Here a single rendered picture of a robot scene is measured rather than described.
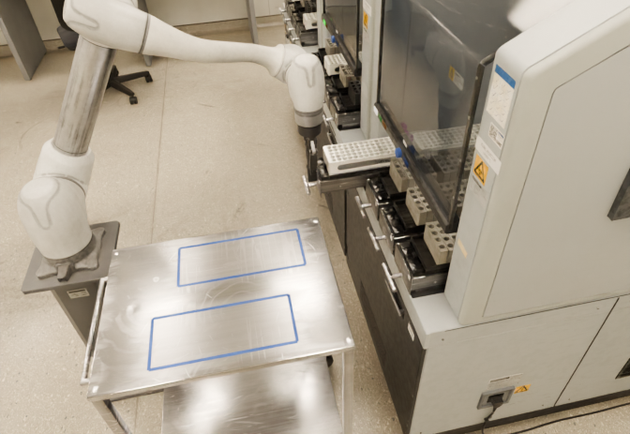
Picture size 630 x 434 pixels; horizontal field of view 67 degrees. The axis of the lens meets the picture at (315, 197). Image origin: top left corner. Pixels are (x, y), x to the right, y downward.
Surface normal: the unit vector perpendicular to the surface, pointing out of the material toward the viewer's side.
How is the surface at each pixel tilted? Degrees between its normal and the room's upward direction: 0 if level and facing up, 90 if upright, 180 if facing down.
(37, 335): 0
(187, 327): 0
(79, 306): 90
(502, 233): 90
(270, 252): 0
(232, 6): 90
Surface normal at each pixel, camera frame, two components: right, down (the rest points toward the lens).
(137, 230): -0.04, -0.76
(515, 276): 0.19, 0.63
